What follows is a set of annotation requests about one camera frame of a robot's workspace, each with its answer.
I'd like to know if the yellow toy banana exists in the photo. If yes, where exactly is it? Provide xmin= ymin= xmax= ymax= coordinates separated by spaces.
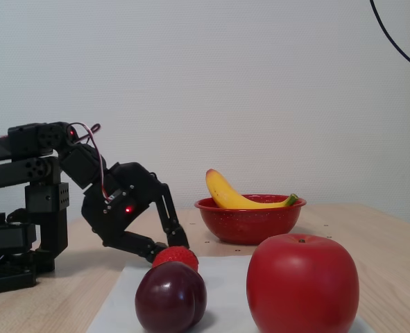
xmin=205 ymin=169 xmax=300 ymax=210

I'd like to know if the red speckled enamel bowl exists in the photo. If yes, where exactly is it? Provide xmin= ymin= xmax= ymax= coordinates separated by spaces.
xmin=194 ymin=194 xmax=307 ymax=245

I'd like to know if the dark purple toy plum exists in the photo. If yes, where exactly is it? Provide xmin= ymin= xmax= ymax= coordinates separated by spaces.
xmin=134 ymin=261 xmax=208 ymax=332

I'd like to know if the white paper sheet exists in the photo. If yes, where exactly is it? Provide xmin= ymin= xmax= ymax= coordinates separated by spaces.
xmin=86 ymin=255 xmax=375 ymax=333

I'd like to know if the red white servo wire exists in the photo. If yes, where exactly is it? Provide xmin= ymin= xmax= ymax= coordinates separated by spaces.
xmin=67 ymin=122 xmax=114 ymax=203

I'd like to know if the red toy strawberry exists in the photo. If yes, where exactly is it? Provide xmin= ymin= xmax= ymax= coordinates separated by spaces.
xmin=151 ymin=245 xmax=199 ymax=273

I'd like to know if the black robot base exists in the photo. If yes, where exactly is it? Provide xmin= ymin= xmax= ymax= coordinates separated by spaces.
xmin=0 ymin=208 xmax=56 ymax=296

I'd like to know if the black wall cable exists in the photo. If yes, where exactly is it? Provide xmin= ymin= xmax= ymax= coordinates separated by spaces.
xmin=369 ymin=0 xmax=410 ymax=74

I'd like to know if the red toy apple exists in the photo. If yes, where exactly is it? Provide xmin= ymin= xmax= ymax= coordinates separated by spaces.
xmin=246 ymin=233 xmax=360 ymax=333

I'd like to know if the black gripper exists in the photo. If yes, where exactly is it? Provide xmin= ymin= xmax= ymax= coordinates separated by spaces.
xmin=80 ymin=160 xmax=191 ymax=267

